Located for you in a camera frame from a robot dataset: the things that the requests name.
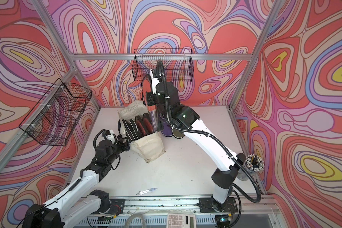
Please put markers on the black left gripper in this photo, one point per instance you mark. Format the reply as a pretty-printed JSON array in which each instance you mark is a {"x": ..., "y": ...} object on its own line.
[{"x": 123, "y": 146}]

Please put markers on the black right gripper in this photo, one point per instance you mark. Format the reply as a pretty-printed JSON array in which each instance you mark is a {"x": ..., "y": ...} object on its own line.
[{"x": 149, "y": 97}]

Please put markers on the purple ping pong paddle case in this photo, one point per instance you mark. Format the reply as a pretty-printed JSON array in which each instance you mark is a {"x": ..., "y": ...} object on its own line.
[{"x": 166, "y": 129}]

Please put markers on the olive ping pong paddle case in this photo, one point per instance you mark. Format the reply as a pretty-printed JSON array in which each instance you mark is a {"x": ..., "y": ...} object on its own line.
[{"x": 177, "y": 134}]

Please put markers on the cream canvas tote bag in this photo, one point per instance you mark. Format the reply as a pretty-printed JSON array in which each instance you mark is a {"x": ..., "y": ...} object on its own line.
[{"x": 148, "y": 147}]

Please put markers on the clear red ping pong case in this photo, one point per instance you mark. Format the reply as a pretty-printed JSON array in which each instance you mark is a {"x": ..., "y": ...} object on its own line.
[{"x": 149, "y": 101}]

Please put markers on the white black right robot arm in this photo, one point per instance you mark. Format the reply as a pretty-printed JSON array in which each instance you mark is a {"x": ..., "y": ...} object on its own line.
[{"x": 185, "y": 120}]

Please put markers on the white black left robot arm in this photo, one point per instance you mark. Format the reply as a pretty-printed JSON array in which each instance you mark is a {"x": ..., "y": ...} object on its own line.
[{"x": 78, "y": 200}]

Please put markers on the black white-trimmed ping pong case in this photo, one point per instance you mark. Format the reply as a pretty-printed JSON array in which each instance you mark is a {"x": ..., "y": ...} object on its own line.
[{"x": 130, "y": 131}]

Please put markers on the small foil wrapper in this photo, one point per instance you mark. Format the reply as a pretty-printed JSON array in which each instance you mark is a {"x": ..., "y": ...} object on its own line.
[{"x": 146, "y": 191}]

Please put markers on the white pink calculator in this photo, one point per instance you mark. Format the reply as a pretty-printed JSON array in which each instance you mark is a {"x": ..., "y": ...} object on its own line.
[{"x": 181, "y": 221}]

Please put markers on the mesh cup of pencils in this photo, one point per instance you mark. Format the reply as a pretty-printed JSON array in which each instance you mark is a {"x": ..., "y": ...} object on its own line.
[{"x": 253, "y": 164}]

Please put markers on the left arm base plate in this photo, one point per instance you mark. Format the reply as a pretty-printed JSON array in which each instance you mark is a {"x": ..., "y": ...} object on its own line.
[{"x": 116, "y": 207}]

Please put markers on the black wire basket left wall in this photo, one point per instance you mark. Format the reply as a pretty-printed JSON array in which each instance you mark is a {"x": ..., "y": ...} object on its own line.
[{"x": 59, "y": 114}]

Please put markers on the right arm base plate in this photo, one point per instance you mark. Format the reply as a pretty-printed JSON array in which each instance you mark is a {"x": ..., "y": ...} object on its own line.
[{"x": 210, "y": 205}]

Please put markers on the aluminium rail front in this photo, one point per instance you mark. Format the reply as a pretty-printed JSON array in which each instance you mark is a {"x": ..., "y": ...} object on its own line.
[{"x": 187, "y": 204}]

